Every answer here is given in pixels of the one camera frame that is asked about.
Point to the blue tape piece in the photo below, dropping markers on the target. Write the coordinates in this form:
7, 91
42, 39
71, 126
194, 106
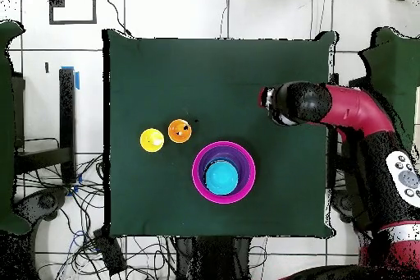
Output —
77, 80

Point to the yellow cup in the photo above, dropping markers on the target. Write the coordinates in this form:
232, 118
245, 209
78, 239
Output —
148, 136

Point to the black stand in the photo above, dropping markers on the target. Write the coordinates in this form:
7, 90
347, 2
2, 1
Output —
333, 161
67, 112

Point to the blue ringed flat-bottom bowl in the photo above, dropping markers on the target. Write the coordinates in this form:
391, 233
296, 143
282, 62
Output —
213, 160

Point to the black box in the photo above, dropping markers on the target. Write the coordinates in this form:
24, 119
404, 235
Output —
111, 253

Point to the orange cup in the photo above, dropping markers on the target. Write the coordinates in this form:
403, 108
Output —
175, 127

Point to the cyan bowl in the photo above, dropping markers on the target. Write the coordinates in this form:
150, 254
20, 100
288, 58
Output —
221, 178

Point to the grey chair base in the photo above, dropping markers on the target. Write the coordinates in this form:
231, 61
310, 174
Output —
343, 204
46, 201

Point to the dark green side tablecloth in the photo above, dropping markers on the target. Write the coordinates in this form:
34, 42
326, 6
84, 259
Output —
6, 129
400, 63

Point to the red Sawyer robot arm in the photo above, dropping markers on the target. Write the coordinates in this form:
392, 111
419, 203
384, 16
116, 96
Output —
354, 109

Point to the large pink bowl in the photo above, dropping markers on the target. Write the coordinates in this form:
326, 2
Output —
195, 171

